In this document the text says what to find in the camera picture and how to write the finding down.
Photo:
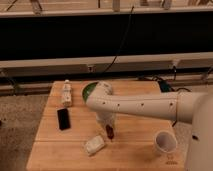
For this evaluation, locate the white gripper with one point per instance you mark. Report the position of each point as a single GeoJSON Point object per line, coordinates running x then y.
{"type": "Point", "coordinates": [106, 119]}

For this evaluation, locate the red pepper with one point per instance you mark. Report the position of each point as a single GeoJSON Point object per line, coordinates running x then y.
{"type": "Point", "coordinates": [110, 132]}

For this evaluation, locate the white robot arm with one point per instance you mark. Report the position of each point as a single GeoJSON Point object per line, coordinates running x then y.
{"type": "Point", "coordinates": [189, 107]}

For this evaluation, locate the green bowl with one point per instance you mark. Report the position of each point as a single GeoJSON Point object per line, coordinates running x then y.
{"type": "Point", "coordinates": [88, 89]}

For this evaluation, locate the black phone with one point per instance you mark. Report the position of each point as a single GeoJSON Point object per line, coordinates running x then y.
{"type": "Point", "coordinates": [63, 119]}

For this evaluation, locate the white plastic bottle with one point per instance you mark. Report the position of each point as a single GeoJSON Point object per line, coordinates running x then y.
{"type": "Point", "coordinates": [66, 96]}

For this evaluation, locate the white cup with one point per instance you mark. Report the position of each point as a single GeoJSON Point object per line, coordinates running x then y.
{"type": "Point", "coordinates": [164, 143]}

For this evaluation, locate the teal object behind table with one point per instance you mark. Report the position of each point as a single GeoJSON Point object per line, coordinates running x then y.
{"type": "Point", "coordinates": [164, 86]}

